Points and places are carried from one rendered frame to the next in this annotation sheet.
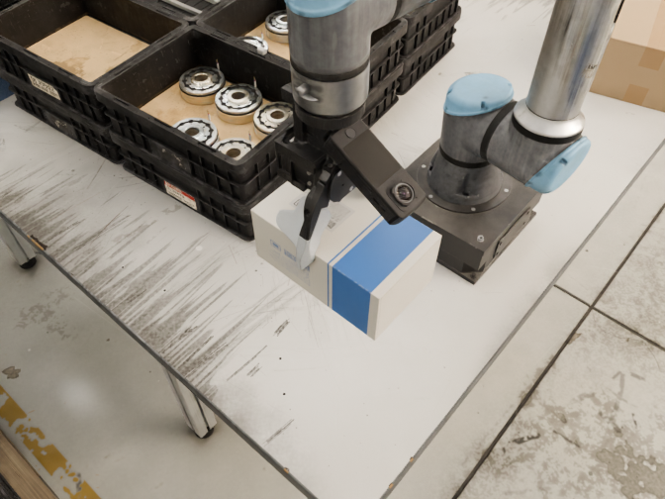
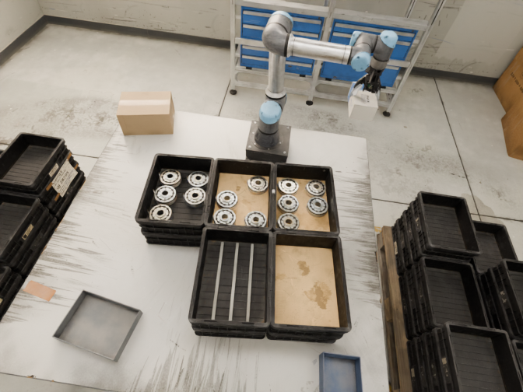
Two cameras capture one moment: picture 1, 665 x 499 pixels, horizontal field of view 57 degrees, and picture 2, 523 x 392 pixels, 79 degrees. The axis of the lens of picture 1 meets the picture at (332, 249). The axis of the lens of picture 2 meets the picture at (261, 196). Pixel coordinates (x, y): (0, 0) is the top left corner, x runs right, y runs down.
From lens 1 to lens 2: 199 cm
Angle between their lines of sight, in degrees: 66
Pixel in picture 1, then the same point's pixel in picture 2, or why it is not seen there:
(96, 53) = (299, 291)
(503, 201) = not seen: hidden behind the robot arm
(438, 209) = (283, 139)
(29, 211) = (370, 272)
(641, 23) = (152, 108)
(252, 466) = not seen: hidden behind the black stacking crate
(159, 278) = (352, 209)
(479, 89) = (272, 108)
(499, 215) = not seen: hidden behind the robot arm
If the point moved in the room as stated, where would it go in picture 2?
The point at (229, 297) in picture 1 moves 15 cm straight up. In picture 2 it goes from (342, 188) to (349, 171)
